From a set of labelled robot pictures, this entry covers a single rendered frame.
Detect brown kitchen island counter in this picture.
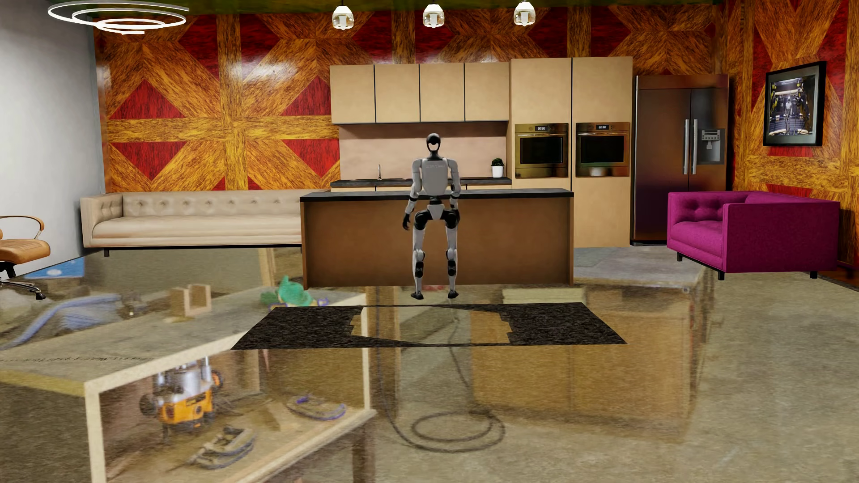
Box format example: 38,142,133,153
299,188,575,291

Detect robot right leg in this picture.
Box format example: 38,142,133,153
410,209,434,301

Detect robot leg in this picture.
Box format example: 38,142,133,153
438,209,461,299
410,209,434,301

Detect robot left leg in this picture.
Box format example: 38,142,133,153
438,209,461,299

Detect grey white robot torso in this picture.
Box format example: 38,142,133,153
417,156,454,198

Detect green plush toy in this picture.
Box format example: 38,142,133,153
260,275,330,309

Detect black speckled floor rug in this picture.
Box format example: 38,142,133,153
230,302,628,352

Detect beige tall oven cabinet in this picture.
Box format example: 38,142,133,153
509,56,634,248

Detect purple rimmed flat tool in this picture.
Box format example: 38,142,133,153
285,394,349,422

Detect beige tufted sofa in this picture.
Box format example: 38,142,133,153
80,188,320,258

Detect dark steel double-door fridge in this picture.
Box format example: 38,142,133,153
629,74,731,246

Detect yellow black power tool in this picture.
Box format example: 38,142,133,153
139,357,224,444

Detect magenta armchair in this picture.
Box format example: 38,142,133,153
666,191,842,281

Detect light wooden workbench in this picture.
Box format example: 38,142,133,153
0,287,378,483

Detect blue flat box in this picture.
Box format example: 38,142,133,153
42,258,86,280

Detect white spiral ceiling light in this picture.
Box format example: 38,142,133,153
47,0,191,36

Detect brown leather office chair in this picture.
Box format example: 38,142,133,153
0,215,52,301

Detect black wall kitchen counter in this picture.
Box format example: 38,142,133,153
329,176,513,192

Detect built-in bronze wall oven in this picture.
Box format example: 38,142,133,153
514,123,570,180
574,121,632,178

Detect beige upper wall cabinets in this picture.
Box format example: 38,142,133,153
329,62,511,126

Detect black coiled floor cable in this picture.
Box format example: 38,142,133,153
373,288,507,454

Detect small wooden bracket block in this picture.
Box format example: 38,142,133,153
169,283,213,319

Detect black framed wall picture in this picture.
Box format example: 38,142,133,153
762,61,828,148

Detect light blue hose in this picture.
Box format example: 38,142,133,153
0,294,128,350

